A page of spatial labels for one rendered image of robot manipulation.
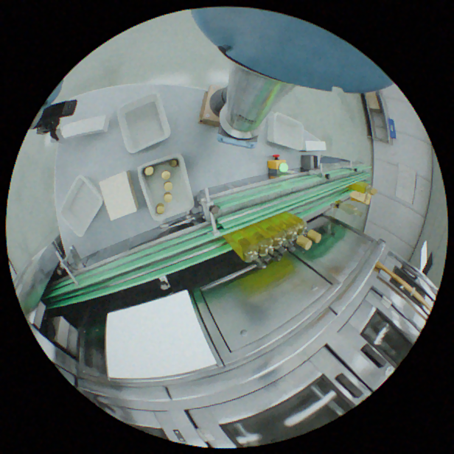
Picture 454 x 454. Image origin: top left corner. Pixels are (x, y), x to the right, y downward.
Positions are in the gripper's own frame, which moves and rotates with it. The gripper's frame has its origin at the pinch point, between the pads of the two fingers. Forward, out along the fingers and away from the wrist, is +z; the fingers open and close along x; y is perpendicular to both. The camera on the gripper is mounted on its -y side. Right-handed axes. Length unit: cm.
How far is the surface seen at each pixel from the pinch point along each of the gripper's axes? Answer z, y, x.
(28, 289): -20, 25, 54
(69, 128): 10.1, 7.1, -0.7
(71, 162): 16.1, 6.3, 14.4
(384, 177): 37, -639, -115
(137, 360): -32, -25, 70
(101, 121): 10.1, -10.5, -0.3
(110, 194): 8.7, -18.9, 28.8
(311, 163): 8, -117, 2
